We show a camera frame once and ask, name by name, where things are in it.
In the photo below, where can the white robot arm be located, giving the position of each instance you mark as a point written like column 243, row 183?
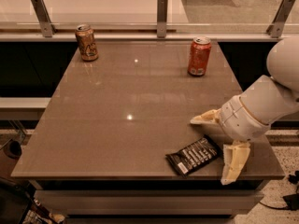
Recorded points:
column 276, row 95

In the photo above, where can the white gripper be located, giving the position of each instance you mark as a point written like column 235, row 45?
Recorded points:
column 242, row 119

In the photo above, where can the right metal railing bracket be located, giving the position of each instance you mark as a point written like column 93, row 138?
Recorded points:
column 275, row 29

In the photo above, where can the red soda can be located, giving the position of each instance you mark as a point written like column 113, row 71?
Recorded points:
column 199, row 56

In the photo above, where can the metal railing bracket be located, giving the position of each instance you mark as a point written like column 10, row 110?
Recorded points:
column 275, row 29
column 162, row 8
column 47, row 29

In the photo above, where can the middle metal railing bracket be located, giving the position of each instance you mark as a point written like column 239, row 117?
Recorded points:
column 162, row 8

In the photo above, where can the orange-brown soda can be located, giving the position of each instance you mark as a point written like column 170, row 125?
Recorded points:
column 86, row 42

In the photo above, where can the black rxbar chocolate wrapper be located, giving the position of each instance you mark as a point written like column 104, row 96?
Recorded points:
column 194, row 156

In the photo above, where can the left metal railing bracket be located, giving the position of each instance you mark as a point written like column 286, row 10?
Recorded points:
column 47, row 29

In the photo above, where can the dark round bin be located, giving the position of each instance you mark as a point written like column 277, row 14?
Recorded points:
column 12, row 149

